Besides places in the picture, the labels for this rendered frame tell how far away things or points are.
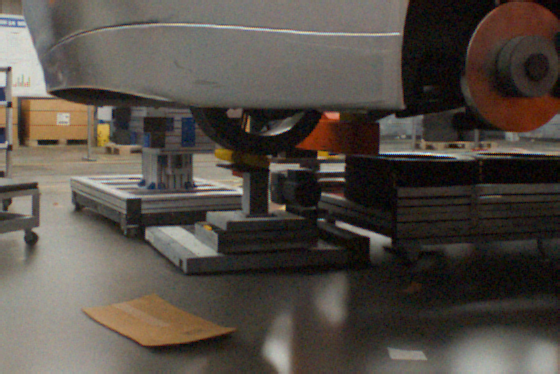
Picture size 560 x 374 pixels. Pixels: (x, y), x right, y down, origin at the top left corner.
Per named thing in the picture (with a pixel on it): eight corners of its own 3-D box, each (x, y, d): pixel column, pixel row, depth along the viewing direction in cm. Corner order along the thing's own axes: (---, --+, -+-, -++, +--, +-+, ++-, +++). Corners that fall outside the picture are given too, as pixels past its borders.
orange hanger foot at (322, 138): (350, 155, 339) (351, 83, 337) (303, 149, 388) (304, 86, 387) (380, 155, 344) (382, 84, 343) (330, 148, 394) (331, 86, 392)
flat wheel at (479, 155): (492, 187, 439) (493, 149, 438) (608, 199, 390) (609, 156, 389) (433, 195, 395) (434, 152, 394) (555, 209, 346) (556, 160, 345)
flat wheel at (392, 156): (417, 213, 323) (419, 162, 322) (317, 197, 377) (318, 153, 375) (502, 203, 362) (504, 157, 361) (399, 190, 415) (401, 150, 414)
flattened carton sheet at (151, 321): (163, 357, 209) (163, 345, 209) (80, 312, 253) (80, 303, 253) (242, 338, 227) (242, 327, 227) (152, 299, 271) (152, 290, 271)
